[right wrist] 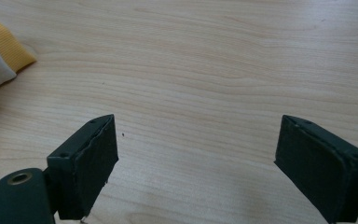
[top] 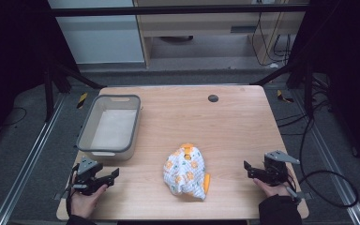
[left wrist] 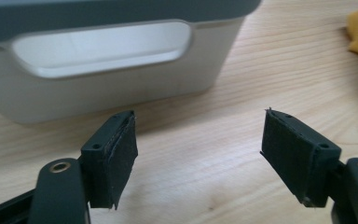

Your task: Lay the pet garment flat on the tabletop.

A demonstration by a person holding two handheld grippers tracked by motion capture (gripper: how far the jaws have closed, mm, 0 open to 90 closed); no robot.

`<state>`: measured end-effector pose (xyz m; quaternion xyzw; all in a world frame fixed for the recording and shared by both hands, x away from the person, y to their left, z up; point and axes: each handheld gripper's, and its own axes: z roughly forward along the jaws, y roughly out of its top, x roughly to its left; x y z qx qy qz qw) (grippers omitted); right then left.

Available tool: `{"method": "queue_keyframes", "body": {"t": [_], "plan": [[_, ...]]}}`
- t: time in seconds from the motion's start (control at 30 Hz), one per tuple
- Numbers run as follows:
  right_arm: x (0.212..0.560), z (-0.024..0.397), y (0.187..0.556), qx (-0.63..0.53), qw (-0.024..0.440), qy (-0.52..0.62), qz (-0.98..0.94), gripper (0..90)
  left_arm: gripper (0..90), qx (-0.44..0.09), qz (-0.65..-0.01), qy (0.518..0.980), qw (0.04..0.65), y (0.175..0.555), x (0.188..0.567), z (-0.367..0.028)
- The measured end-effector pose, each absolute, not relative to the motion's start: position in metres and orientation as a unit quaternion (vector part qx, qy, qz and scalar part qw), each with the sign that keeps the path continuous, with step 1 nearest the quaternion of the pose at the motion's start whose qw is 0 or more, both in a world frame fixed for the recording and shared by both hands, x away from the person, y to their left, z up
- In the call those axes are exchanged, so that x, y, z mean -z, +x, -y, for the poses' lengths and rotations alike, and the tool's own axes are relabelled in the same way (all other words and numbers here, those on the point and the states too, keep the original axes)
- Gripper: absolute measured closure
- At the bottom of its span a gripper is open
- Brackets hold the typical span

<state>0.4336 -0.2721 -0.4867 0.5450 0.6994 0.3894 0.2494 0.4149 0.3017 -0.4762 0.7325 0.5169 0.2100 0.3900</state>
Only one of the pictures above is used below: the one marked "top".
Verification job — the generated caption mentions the black hanging cables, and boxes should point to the black hanging cables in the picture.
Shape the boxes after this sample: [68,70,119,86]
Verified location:
[250,11,293,68]

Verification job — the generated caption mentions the person's right hand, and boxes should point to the person's right hand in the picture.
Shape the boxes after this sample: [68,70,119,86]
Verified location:
[252,177,293,199]

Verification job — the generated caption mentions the black looped floor cable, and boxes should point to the black looped floor cable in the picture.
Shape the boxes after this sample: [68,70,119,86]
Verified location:
[298,116,359,209]

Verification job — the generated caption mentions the light wooden desk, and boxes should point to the light wooden desk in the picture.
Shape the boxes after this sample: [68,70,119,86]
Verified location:
[132,0,308,68]

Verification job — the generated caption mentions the black metal stand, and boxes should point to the black metal stand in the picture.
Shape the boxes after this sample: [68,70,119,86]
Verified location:
[250,57,316,121]
[42,57,108,124]

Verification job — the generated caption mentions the yellow black striped tape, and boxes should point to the yellow black striped tape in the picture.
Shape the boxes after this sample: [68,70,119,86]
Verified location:
[276,89,295,104]
[76,92,89,111]

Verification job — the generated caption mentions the white orange patterned baby garment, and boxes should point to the white orange patterned baby garment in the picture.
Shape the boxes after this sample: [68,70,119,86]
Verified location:
[162,142,212,202]

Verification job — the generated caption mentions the white cabinet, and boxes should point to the white cabinet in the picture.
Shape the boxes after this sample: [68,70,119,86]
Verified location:
[47,0,146,66]

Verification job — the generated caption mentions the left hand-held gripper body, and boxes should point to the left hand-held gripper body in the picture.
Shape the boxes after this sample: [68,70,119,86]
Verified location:
[72,156,105,197]

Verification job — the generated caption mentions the black horizontal frame bar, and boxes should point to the black horizontal frame bar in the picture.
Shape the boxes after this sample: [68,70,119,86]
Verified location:
[47,4,311,19]

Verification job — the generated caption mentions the hand-held gripper cable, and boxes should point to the hand-held gripper cable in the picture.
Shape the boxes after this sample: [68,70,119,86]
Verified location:
[65,163,80,218]
[284,172,313,204]

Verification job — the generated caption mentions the aluminium floor rail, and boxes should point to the aluminium floor rail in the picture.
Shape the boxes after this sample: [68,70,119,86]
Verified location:
[0,93,68,225]
[293,90,360,225]

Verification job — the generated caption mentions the right hand-held gripper cable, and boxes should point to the right hand-held gripper cable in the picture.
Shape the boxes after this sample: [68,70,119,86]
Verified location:
[284,172,313,204]

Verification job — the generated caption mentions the left hand-held gripper cable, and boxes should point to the left hand-held gripper cable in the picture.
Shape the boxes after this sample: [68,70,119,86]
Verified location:
[65,163,80,218]

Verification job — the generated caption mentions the thin black floor cable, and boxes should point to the thin black floor cable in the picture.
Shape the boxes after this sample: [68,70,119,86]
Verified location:
[0,106,28,128]

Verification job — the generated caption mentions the person's left hand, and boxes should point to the person's left hand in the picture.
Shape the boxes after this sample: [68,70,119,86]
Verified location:
[69,182,109,219]

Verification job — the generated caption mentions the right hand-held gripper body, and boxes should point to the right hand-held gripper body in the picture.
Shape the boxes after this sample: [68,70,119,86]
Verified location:
[262,150,301,188]

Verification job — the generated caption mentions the white basin with grey rim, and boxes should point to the white basin with grey rim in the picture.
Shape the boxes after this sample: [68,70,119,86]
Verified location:
[75,94,143,162]

